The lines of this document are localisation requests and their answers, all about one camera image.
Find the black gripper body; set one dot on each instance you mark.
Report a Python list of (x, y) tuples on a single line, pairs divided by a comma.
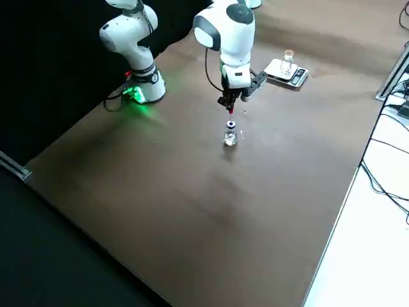
[(223, 83)]

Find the red bulb glass dropper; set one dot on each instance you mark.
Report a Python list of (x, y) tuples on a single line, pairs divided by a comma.
[(230, 111)]

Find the clear glass bottle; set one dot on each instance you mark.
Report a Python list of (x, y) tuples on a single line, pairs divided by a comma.
[(287, 65)]

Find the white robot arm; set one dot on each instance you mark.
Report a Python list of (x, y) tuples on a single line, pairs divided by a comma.
[(236, 38), (254, 3)]

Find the clear dropper bottle blue cap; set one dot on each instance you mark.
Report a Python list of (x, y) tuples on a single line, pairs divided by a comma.
[(230, 136)]

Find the silver electronic balance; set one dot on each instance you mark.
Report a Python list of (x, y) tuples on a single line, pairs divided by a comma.
[(274, 68)]

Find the black power adapter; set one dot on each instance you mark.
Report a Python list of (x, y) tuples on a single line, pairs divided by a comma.
[(403, 110)]

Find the white desk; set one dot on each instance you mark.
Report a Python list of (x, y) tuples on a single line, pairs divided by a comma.
[(367, 256)]

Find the aluminium camera post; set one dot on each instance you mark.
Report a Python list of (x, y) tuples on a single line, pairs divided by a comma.
[(391, 80)]

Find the aluminium frame profile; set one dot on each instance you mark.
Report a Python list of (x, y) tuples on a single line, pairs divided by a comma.
[(16, 166)]

